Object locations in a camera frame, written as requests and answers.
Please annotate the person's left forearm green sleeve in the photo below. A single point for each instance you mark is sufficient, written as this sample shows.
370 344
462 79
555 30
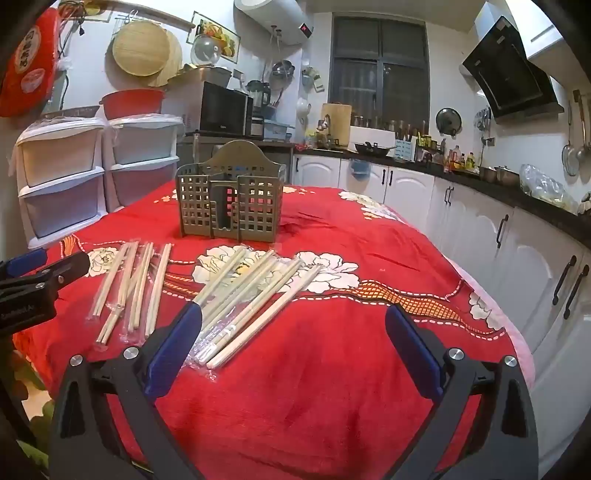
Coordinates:
34 415

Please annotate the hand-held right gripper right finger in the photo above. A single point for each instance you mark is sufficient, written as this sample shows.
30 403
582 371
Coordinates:
411 341

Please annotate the dark wall-hung pot lid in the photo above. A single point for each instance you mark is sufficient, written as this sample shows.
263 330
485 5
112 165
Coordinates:
449 122

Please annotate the black range hood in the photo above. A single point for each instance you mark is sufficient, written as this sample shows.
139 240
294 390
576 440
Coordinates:
508 74

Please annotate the red plastic basin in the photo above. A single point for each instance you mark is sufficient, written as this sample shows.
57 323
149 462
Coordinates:
131 104

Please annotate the white hanging ladle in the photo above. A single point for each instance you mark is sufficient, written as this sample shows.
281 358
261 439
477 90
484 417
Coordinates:
302 110

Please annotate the hanging green packet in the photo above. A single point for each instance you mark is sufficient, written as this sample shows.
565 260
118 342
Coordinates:
311 77

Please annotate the small steel pot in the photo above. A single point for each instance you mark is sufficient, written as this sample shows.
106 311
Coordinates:
508 177
488 174

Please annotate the fruit wall poster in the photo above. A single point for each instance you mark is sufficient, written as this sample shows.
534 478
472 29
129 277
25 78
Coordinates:
83 9
217 32

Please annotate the red shopping bag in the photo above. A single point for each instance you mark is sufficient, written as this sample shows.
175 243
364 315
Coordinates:
27 60

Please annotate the blender jug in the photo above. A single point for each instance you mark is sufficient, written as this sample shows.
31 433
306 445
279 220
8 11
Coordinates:
257 94

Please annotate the red floral blanket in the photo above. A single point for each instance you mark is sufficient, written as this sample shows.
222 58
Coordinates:
323 392

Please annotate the grey plastic utensil basket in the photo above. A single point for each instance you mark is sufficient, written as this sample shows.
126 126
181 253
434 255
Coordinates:
258 203

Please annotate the white water heater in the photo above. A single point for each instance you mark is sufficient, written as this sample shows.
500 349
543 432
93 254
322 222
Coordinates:
277 18

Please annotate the white kitchen cabinets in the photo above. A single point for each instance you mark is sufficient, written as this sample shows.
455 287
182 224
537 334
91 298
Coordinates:
521 258

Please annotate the wicker tray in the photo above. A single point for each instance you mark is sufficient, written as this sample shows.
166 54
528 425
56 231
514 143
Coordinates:
74 112

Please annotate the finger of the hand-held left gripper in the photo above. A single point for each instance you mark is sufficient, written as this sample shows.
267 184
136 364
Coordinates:
64 270
27 262

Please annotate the blue knife holder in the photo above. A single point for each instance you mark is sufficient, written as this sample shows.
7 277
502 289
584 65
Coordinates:
405 150

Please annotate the hanging strainer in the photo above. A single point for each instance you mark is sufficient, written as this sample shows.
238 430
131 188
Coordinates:
571 159

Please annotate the pile of chopsticks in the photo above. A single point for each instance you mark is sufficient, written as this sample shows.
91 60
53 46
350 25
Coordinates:
138 286
249 295

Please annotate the white plastic drawer unit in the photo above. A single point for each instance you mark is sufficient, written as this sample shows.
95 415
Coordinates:
138 143
60 157

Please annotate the wooden cutting board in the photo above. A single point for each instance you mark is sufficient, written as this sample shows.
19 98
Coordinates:
339 122

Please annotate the glass pot lid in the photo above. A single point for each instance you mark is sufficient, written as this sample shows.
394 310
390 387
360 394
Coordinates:
205 50

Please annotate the row of condiment bottles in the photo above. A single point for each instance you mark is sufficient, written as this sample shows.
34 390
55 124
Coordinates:
459 161

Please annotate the steel faucet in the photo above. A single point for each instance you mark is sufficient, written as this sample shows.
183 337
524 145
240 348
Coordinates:
325 124

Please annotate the hanging kitchen utensils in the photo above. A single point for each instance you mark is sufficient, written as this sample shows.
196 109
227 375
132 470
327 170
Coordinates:
483 119

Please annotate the dark window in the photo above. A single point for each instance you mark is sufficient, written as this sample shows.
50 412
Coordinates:
378 69

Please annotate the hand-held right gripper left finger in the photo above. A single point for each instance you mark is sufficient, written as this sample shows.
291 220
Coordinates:
178 341

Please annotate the black wok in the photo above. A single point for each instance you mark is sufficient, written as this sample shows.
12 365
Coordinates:
371 149

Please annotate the round bamboo tray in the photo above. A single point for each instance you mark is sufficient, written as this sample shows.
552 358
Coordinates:
141 48

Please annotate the long wooden rolling pin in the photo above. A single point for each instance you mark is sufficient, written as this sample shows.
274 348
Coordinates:
175 21

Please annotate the blue hanging bag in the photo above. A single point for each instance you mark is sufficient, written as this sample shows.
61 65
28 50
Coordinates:
360 168

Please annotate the steel baking pan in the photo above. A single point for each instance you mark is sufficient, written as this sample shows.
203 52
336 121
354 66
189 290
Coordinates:
212 76

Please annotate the row of glass jars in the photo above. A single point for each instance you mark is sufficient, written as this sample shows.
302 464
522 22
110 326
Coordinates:
369 122

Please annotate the silver microwave oven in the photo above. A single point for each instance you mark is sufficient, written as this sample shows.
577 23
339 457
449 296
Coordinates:
224 110

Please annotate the clear plastic bag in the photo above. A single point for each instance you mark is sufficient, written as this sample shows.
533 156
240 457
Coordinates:
545 187

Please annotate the round bamboo mat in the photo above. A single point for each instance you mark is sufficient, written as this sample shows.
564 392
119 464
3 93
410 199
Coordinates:
175 60

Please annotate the hanging steel pot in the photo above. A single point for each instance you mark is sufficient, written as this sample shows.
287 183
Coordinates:
282 74

